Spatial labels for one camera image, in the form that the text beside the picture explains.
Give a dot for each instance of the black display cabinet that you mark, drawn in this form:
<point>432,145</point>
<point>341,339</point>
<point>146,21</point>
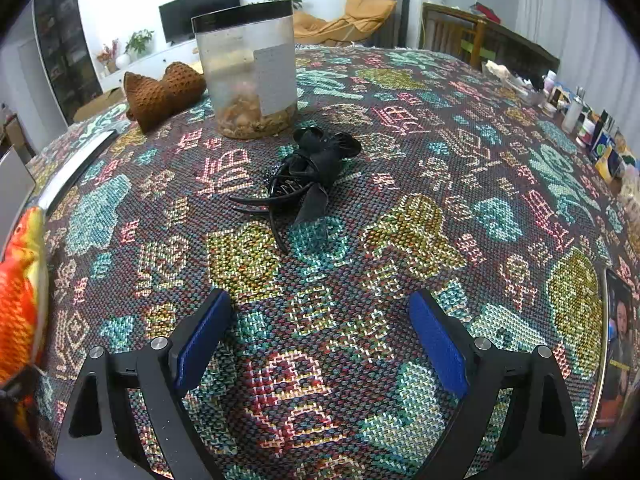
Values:
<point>67,40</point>

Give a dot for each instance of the tan lounge chair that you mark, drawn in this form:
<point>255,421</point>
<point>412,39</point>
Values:
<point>345,20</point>

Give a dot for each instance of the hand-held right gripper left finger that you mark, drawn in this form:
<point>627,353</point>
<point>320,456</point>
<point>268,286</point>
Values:
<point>202,340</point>

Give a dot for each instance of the orange fish plush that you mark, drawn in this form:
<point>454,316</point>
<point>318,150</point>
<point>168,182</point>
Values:
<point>17,300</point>

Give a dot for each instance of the black flat television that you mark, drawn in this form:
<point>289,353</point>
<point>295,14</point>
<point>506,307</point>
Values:
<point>197,12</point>

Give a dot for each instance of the clear jar with black lid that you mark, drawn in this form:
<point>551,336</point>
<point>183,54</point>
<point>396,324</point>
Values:
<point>245,70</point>

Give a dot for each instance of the brown knitted cloth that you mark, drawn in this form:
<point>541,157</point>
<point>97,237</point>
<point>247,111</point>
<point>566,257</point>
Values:
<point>160,92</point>

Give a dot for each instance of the green bushy potted plant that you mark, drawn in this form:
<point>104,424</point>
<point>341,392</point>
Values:
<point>139,41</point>

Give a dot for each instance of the white sheer curtain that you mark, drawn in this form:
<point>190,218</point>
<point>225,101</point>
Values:
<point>575,10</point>

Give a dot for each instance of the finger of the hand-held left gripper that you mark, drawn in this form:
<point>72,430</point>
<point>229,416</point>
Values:
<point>17,387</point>

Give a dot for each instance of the wooden chair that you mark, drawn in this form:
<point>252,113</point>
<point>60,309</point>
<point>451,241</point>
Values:
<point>505,45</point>

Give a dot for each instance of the colourful woven blanket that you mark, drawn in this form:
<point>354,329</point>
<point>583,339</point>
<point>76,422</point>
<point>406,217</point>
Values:
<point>380,220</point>

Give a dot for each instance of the row of bottles and boxes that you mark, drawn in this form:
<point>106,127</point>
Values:
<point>595,130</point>

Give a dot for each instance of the cardboard box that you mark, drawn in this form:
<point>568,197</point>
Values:
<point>97,102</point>

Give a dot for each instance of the white television cabinet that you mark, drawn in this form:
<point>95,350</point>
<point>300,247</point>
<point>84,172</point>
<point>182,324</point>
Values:
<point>155,60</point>

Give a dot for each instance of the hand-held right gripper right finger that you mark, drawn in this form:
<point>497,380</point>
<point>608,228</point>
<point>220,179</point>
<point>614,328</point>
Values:
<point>437,340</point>

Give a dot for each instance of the printed magazine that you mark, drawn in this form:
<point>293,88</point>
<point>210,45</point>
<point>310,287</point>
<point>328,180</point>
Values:
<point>615,355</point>

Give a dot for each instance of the black bow hair clip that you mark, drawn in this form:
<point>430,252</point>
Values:
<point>310,170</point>

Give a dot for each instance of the red flowers in vase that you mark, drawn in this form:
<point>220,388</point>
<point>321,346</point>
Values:
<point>109,55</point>

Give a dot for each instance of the white round vase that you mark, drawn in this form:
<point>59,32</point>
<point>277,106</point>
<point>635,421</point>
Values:
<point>123,60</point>

